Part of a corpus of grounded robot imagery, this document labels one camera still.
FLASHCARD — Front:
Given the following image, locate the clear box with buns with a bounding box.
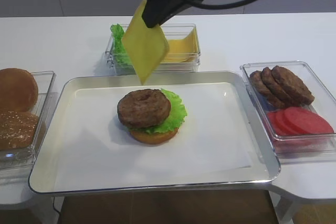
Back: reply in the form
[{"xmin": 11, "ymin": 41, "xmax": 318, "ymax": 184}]
[{"xmin": 1, "ymin": 71, "xmax": 56, "ymax": 169}]

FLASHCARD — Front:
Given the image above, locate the brown patty middle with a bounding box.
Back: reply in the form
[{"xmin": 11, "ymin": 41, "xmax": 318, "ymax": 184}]
[{"xmin": 261, "ymin": 67, "xmax": 295, "ymax": 107}]

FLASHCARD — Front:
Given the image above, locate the clear box with patties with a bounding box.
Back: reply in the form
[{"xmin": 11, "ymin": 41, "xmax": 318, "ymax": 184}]
[{"xmin": 241, "ymin": 61, "xmax": 335, "ymax": 156}]

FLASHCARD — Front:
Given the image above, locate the yellow cheese slice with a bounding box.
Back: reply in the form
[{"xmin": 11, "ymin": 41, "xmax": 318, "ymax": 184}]
[{"xmin": 122, "ymin": 0, "xmax": 169, "ymax": 84}]

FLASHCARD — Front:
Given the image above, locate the clear box with lettuce cheese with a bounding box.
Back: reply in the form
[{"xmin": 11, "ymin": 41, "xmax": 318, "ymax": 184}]
[{"xmin": 105, "ymin": 24, "xmax": 201, "ymax": 76}]

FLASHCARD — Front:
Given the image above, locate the red tomato slice back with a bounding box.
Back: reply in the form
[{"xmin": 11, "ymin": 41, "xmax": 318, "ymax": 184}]
[{"xmin": 267, "ymin": 112, "xmax": 287, "ymax": 136}]

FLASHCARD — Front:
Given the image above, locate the white paper sheet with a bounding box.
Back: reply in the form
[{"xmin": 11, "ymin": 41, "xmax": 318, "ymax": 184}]
[{"xmin": 55, "ymin": 83, "xmax": 253, "ymax": 191}]

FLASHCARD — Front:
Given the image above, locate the bottom bun on tray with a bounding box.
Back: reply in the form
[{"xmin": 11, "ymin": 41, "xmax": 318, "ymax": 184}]
[{"xmin": 129, "ymin": 128, "xmax": 179, "ymax": 145}]

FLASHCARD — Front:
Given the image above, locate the brown patty back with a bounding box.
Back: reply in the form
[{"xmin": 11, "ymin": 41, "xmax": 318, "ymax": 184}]
[{"xmin": 249, "ymin": 70, "xmax": 285, "ymax": 109}]

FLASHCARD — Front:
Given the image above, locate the red tomato slice front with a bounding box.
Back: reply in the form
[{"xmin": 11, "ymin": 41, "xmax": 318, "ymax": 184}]
[{"xmin": 283, "ymin": 107, "xmax": 334, "ymax": 134}]

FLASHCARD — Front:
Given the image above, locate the red tomato slice middle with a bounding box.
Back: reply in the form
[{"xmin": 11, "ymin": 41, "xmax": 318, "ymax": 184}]
[{"xmin": 275, "ymin": 110, "xmax": 298, "ymax": 135}]

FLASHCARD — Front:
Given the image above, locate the red tomato slice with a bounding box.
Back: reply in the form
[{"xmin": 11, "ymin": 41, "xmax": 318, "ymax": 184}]
[
  {"xmin": 267, "ymin": 112, "xmax": 287, "ymax": 136},
  {"xmin": 275, "ymin": 110, "xmax": 298, "ymax": 135},
  {"xmin": 283, "ymin": 107, "xmax": 334, "ymax": 134}
]

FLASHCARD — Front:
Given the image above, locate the green lettuce on burger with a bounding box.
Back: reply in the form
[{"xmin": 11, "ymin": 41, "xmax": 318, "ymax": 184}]
[{"xmin": 128, "ymin": 88, "xmax": 187, "ymax": 134}]

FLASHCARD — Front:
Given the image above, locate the green lettuce leaf in box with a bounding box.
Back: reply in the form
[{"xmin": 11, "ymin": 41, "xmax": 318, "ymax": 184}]
[{"xmin": 110, "ymin": 24, "xmax": 132, "ymax": 65}]

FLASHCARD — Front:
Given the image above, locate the sesame bun top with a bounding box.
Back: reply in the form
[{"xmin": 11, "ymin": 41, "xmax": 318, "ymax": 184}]
[{"xmin": 1, "ymin": 110, "xmax": 39, "ymax": 151}]

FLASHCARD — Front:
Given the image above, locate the brown patty front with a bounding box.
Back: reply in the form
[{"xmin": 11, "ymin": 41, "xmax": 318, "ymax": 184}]
[{"xmin": 271, "ymin": 66, "xmax": 315, "ymax": 105}]

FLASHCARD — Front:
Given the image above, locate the yellow cheese stack in box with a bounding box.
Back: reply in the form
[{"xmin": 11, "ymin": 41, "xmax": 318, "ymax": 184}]
[{"xmin": 163, "ymin": 28, "xmax": 199, "ymax": 63}]

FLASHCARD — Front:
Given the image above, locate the brown patty on burger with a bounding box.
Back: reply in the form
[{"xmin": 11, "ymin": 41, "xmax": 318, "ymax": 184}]
[{"xmin": 117, "ymin": 89, "xmax": 171, "ymax": 129}]

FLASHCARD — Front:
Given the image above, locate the silver metal tray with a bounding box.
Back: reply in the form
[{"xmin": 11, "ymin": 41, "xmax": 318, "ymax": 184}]
[{"xmin": 29, "ymin": 71, "xmax": 280, "ymax": 195}]

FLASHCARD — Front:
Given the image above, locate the plain brown bun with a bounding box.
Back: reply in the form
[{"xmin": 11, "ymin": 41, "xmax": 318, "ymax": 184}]
[{"xmin": 1, "ymin": 68, "xmax": 38, "ymax": 112}]

